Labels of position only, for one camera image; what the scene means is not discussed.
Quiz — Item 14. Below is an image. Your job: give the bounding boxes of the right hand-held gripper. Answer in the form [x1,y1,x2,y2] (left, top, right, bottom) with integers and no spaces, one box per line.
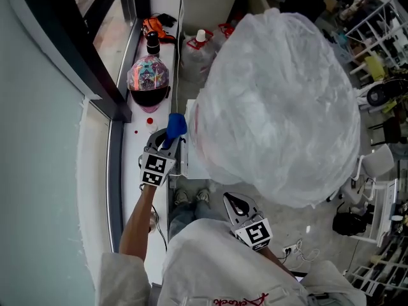
[222,192,274,252]

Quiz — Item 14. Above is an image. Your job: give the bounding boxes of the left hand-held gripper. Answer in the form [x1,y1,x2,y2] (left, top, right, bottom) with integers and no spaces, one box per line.
[138,127,186,187]

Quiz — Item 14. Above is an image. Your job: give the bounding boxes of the white water dispenser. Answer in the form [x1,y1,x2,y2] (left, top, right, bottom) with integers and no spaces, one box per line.
[178,99,221,180]

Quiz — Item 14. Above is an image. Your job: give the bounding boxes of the person's right forearm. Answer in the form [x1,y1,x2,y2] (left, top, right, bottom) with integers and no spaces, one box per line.
[263,247,296,279]

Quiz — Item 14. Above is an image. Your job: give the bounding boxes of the person's left forearm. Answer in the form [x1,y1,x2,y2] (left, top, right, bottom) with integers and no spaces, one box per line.
[118,183,160,264]

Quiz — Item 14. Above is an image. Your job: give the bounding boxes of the plastic-wrapped water jug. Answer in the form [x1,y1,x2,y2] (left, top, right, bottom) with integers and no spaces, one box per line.
[189,7,361,208]

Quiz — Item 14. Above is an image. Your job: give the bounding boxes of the white window sill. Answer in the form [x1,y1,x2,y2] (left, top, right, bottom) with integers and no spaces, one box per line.
[120,11,184,286]

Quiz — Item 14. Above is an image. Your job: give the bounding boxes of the person's left sneaker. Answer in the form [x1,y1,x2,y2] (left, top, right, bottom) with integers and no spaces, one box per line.
[173,188,189,206]

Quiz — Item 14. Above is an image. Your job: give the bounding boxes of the person's blue jeans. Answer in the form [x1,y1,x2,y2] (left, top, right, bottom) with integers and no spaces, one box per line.
[168,199,230,240]

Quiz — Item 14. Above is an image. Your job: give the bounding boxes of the person's white shirt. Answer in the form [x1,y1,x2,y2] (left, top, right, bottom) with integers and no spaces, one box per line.
[95,218,367,306]

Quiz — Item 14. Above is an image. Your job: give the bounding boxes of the colourful motorcycle helmet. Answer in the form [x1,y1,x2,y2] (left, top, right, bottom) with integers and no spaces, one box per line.
[126,55,171,113]

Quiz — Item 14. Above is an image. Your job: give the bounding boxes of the black thermos flask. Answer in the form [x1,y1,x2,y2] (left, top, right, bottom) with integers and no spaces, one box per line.
[145,30,161,57]

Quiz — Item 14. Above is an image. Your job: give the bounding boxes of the black backpack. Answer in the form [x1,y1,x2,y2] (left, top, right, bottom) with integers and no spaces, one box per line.
[332,202,374,237]

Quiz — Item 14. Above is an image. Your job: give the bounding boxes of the orange bag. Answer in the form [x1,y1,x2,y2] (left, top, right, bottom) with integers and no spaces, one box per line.
[142,17,176,44]

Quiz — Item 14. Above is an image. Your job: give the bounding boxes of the black round fan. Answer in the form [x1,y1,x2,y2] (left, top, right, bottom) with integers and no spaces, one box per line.
[366,83,391,106]

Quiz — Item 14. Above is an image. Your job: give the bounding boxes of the yellow stool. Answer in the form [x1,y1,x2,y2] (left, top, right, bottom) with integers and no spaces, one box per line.
[365,55,386,81]

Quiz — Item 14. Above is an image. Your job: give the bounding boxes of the white metal shelf rack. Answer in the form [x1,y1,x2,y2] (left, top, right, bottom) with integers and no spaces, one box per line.
[346,0,408,76]

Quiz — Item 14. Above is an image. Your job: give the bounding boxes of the white cable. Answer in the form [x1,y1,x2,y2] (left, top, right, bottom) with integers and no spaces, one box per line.
[295,238,321,263]

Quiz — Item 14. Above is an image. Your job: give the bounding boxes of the empty jug with red handle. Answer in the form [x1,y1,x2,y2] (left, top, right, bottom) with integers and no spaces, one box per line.
[218,22,237,41]
[180,29,221,82]

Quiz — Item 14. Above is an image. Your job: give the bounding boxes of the black window frame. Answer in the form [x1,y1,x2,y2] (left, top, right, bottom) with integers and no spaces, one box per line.
[17,0,132,123]

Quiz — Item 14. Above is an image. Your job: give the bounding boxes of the white desk frame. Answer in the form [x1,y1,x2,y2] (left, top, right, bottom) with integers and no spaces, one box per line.
[366,178,408,248]

